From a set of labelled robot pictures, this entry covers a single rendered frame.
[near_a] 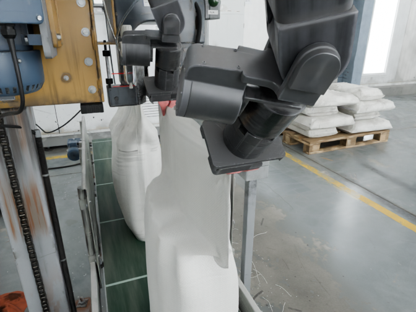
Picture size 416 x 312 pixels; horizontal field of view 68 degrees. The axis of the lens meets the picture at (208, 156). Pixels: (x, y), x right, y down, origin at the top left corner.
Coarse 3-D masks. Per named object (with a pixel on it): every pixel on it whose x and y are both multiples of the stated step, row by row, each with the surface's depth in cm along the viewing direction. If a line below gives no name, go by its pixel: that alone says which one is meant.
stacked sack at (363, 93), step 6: (336, 84) 391; (342, 84) 388; (348, 84) 389; (354, 84) 388; (342, 90) 371; (348, 90) 365; (354, 90) 360; (360, 90) 354; (366, 90) 356; (372, 90) 359; (378, 90) 362; (360, 96) 351; (366, 96) 353; (372, 96) 355; (378, 96) 361
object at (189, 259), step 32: (160, 128) 89; (192, 128) 67; (192, 160) 59; (160, 192) 80; (192, 192) 62; (224, 192) 49; (160, 224) 68; (192, 224) 64; (224, 224) 50; (160, 256) 62; (192, 256) 58; (224, 256) 52; (160, 288) 65; (192, 288) 58; (224, 288) 61
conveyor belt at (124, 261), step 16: (96, 144) 250; (96, 160) 217; (96, 176) 192; (112, 176) 192; (112, 192) 173; (112, 208) 157; (112, 224) 144; (112, 240) 132; (128, 240) 132; (112, 256) 123; (128, 256) 123; (144, 256) 123; (112, 272) 114; (128, 272) 114; (144, 272) 114; (112, 288) 107; (128, 288) 107; (144, 288) 107; (112, 304) 101; (128, 304) 101; (144, 304) 101
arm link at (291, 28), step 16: (272, 0) 23; (288, 0) 22; (304, 0) 21; (320, 0) 21; (336, 0) 22; (352, 0) 22; (272, 16) 28; (288, 16) 22; (304, 16) 22; (320, 16) 22; (336, 16) 22; (352, 16) 22; (272, 32) 27; (288, 32) 23; (304, 32) 23; (320, 32) 23; (336, 32) 23; (352, 32) 23; (272, 48) 28; (288, 48) 24; (336, 48) 24; (352, 48) 24; (288, 64) 25
